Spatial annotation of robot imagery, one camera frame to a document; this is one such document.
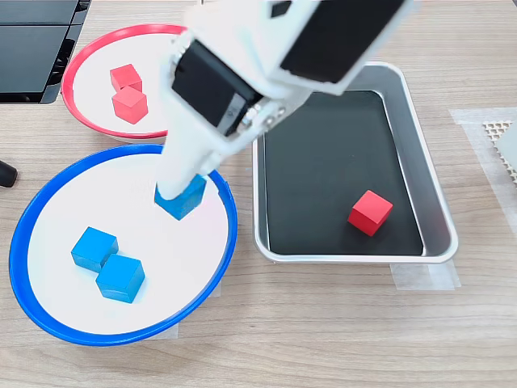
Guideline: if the white mesh mat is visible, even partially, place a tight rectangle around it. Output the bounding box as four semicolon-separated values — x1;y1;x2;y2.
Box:
482;120;517;183

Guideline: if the red cube block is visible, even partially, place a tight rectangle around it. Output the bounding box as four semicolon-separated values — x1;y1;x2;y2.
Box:
347;189;394;238
111;86;149;125
109;63;144;93

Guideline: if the red-rimmed white dish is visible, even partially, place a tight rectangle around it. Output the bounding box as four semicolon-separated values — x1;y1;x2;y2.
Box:
61;23;191;145

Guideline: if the blue-rimmed white dish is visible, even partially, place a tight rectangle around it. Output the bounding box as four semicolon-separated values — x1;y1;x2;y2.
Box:
8;143;238;348

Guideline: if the black flat device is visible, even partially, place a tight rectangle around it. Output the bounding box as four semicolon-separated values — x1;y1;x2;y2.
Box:
0;0;93;105

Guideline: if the blue cube block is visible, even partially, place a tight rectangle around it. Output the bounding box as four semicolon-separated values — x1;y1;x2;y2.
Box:
95;253;145;305
153;174;208;221
70;226;120;272

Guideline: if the black rounded knob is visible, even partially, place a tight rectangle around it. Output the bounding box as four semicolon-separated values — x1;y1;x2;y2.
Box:
0;159;19;188

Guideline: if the silver metal tray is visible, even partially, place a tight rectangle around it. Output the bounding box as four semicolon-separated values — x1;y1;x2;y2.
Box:
252;61;460;264

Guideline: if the black tray liner mat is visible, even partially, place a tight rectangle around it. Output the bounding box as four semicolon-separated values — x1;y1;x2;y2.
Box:
262;89;425;256

